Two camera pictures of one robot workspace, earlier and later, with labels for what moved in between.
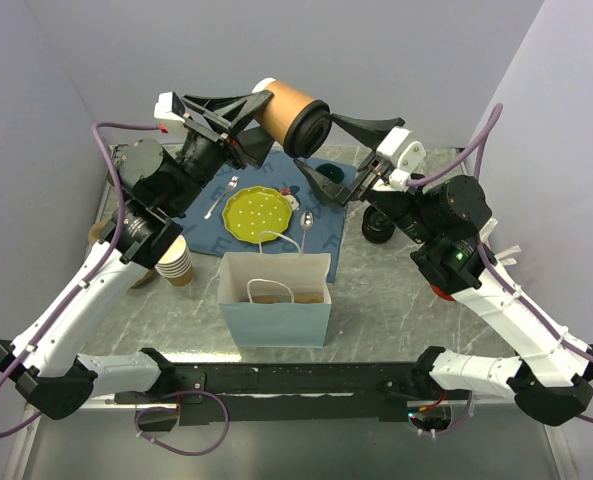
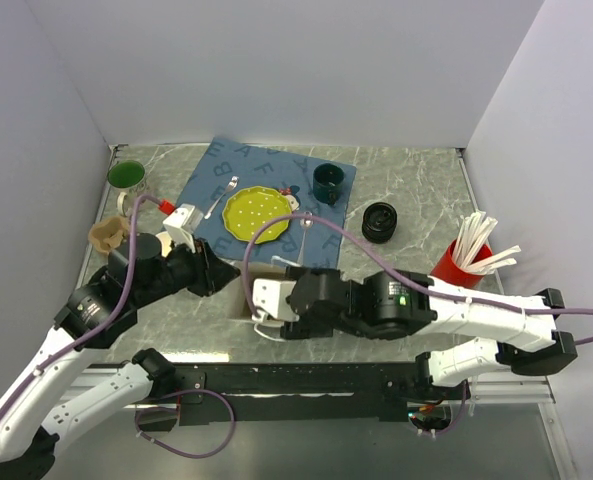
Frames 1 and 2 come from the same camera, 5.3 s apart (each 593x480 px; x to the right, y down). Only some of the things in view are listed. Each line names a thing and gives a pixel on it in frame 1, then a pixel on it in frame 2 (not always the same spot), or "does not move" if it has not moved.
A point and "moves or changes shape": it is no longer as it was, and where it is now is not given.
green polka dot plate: (248, 212) does not move
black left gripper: (231, 113) -> (210, 271)
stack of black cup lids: (376, 227) does not move
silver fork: (232, 184) does not move
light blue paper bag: (277, 297) moves or changes shape
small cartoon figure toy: (290, 194) does not move
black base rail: (284, 393) does not move
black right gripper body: (371, 187) -> (303, 328)
